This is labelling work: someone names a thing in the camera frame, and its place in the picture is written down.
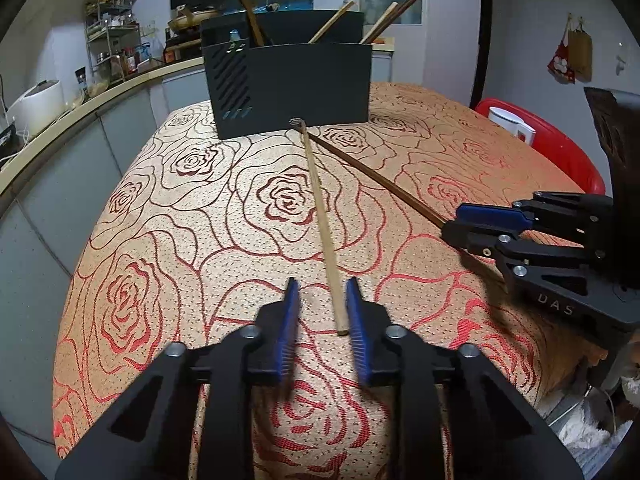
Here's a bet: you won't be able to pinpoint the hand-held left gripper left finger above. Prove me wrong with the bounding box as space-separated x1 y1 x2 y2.
55 277 301 480

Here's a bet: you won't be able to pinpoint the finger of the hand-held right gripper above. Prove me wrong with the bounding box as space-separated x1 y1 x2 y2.
456 191 614 244
440 219 600 267

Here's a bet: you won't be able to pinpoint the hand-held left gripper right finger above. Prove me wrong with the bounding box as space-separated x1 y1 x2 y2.
345 276 586 480

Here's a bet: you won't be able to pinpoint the light bamboo chopstick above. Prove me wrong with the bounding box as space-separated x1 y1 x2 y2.
289 117 351 336
359 3 399 45
307 0 355 44

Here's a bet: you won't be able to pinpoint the dark grey utensil holder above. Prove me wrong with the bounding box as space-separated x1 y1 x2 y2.
200 9 373 140

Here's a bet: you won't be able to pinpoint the red plastic chair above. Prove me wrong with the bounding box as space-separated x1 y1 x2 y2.
474 98 606 196

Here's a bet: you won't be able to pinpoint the white mug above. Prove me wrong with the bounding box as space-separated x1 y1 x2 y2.
487 106 537 148

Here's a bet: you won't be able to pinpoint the tan hanging bag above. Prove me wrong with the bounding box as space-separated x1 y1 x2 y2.
567 15 593 82

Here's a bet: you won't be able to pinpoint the pale grey kitchen cabinets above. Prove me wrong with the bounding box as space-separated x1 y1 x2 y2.
0 60 213 461

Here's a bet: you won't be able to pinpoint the beige kitchen countertop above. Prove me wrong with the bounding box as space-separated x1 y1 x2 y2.
0 55 206 201

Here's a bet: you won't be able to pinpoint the frying pan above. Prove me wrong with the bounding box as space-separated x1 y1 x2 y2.
167 5 221 31

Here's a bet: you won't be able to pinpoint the white rice cooker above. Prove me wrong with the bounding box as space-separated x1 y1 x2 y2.
6 80 66 138

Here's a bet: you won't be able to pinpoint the metal spice rack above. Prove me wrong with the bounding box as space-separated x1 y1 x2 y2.
84 0 143 83

